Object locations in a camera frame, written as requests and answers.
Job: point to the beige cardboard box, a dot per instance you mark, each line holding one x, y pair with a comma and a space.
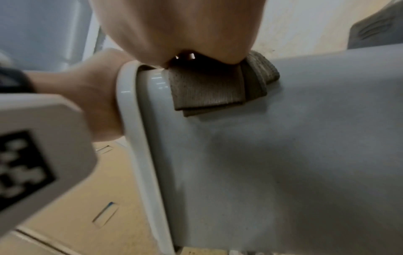
116, 181
22, 245

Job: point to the grey-blue cabinet panel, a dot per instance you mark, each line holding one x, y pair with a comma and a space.
41, 29

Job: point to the dark grey ribbed mat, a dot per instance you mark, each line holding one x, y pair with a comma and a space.
377, 27

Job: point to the white wrist camera marker housing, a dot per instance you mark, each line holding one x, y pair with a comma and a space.
34, 149

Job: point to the person's left hand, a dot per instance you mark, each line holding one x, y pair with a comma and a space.
85, 94

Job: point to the brown cleaning cloth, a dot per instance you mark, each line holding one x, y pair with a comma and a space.
207, 87

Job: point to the white plastic tub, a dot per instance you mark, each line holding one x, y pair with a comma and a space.
270, 154

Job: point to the person's right hand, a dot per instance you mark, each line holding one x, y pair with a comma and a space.
176, 27

